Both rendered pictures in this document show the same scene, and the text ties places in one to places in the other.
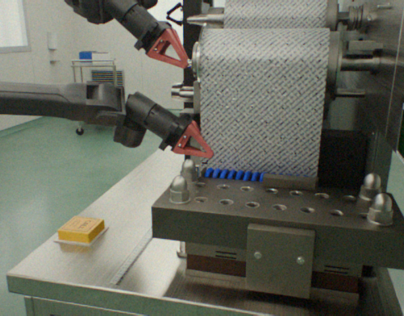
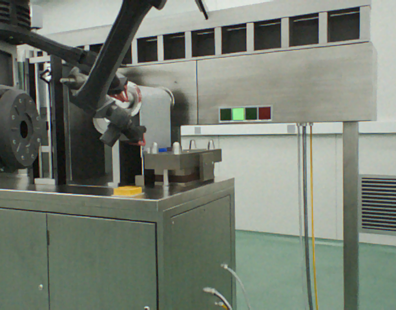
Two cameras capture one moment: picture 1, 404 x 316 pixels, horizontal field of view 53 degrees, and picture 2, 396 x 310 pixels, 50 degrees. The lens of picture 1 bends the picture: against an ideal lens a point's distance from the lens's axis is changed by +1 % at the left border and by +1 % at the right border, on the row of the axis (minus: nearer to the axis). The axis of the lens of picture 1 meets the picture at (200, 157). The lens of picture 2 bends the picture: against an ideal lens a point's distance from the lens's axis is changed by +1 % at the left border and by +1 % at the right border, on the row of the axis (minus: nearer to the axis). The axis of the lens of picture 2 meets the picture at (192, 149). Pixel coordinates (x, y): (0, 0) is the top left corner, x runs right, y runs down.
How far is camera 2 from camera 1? 1.65 m
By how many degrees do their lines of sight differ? 76
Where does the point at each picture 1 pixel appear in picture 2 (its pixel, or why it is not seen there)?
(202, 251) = (188, 172)
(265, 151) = (159, 139)
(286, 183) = not seen: hidden behind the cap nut
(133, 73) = not seen: outside the picture
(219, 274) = (192, 181)
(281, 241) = (208, 157)
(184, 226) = (187, 161)
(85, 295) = (181, 198)
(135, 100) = not seen: hidden behind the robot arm
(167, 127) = (137, 130)
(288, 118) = (163, 123)
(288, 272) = (210, 168)
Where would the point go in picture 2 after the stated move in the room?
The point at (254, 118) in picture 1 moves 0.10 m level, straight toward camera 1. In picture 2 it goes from (155, 124) to (176, 123)
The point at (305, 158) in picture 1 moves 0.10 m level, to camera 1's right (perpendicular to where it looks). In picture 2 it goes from (168, 141) to (174, 140)
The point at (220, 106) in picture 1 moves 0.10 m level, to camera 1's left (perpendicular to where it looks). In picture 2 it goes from (146, 119) to (137, 119)
